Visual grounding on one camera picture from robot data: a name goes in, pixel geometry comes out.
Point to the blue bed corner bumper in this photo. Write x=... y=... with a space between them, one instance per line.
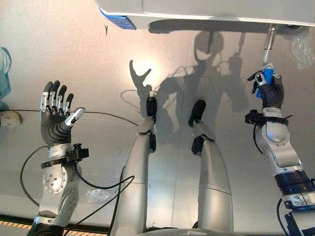
x=120 y=20

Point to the robot foot dark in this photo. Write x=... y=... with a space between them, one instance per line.
x=198 y=110
x=151 y=105

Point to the robot right foot dark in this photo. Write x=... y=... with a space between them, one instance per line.
x=198 y=110

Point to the robot right arm silver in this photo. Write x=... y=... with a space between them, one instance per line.
x=278 y=140

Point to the clear plastic wrap scrap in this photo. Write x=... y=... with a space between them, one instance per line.
x=101 y=195

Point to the robot left foot dark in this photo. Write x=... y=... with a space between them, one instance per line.
x=151 y=105

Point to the light blue crumpled cloth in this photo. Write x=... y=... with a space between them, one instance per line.
x=4 y=73

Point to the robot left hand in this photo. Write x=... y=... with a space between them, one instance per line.
x=53 y=127

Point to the black wrist clamp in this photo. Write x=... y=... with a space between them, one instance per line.
x=254 y=116
x=73 y=153

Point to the robot torso grey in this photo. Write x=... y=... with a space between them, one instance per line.
x=174 y=232

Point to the small black floor scrap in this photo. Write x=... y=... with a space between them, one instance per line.
x=106 y=29

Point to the robot leg silver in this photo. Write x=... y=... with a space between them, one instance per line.
x=214 y=177
x=136 y=172

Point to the person's white shoe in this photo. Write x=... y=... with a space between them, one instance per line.
x=9 y=118

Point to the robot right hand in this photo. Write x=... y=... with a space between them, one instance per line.
x=273 y=96

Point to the black left wrist clamp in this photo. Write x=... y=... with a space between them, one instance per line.
x=73 y=153

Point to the robot left leg silver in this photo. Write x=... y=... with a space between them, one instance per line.
x=136 y=172

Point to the robot left arm silver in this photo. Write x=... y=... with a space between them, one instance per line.
x=57 y=189

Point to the clear crumpled plastic bag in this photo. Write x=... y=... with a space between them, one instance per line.
x=302 y=50

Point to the black right wrist clamp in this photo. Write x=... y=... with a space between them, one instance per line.
x=254 y=116

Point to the striped hazard floor strip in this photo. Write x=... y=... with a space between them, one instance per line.
x=14 y=222

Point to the white hospital bed footboard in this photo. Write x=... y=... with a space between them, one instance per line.
x=209 y=8

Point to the metal crank rod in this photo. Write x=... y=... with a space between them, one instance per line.
x=268 y=41

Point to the robot right leg silver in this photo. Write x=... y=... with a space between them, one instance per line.
x=214 y=177

